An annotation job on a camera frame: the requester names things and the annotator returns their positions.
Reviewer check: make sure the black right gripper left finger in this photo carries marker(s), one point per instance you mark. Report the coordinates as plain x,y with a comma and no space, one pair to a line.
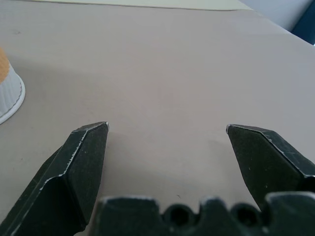
61,186

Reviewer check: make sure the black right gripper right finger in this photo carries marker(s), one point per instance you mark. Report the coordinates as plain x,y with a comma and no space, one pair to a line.
265,167

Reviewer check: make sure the white and orange paper cup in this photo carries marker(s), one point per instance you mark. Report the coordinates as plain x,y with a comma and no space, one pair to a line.
8,92

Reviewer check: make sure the dark blue object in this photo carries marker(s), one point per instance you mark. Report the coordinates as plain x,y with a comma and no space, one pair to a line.
305,24

